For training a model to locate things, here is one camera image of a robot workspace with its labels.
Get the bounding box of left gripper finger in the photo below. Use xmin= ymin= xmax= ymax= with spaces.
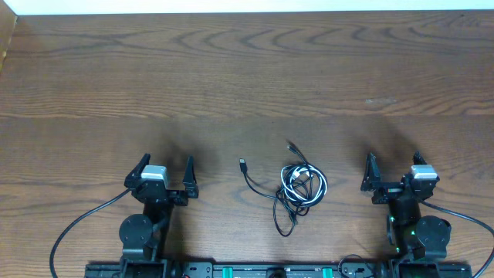
xmin=124 ymin=153 xmax=151 ymax=188
xmin=182 ymin=156 xmax=199 ymax=198

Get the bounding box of black USB cable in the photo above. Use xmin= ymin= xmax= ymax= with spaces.
xmin=239 ymin=141 xmax=329 ymax=238

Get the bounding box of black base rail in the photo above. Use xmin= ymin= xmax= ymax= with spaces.
xmin=84 ymin=260 xmax=472 ymax=278

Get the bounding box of right camera black cable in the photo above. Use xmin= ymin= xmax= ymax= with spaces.
xmin=419 ymin=199 xmax=494 ymax=278

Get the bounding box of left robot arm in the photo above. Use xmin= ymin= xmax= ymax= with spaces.
xmin=119 ymin=154 xmax=199 ymax=277

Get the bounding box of white USB cable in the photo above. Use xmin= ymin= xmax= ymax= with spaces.
xmin=279 ymin=164 xmax=329 ymax=205

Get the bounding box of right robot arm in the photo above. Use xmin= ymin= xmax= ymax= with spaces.
xmin=360 ymin=152 xmax=452 ymax=277

